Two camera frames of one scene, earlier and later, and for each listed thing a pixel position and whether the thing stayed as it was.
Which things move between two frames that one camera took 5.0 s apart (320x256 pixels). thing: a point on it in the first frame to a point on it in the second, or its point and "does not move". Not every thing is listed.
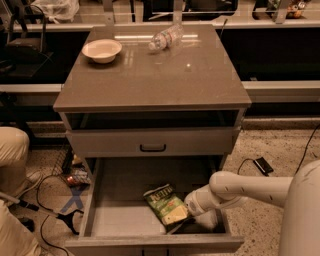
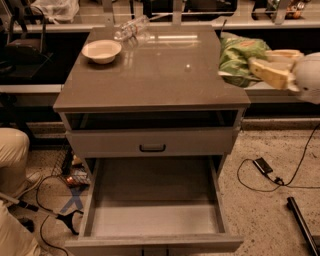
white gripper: x=194 y=204 to x=308 y=77
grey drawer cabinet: x=151 y=113 does not move
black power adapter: x=263 y=166 does not move
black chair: x=25 y=55 does not move
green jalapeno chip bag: x=167 y=205 to x=235 y=54
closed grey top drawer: x=179 y=141 does not move
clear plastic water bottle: x=167 y=38 to x=129 y=30
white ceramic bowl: x=102 y=51 does not move
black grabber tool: x=65 y=217 does not move
